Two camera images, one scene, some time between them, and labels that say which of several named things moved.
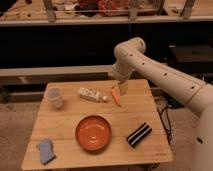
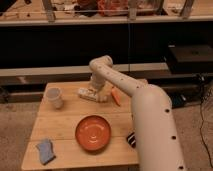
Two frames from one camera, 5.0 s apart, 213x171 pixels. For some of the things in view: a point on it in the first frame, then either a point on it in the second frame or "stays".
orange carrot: [115, 95] stays
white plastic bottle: [91, 95] stays
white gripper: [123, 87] -> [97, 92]
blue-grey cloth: [46, 151] stays
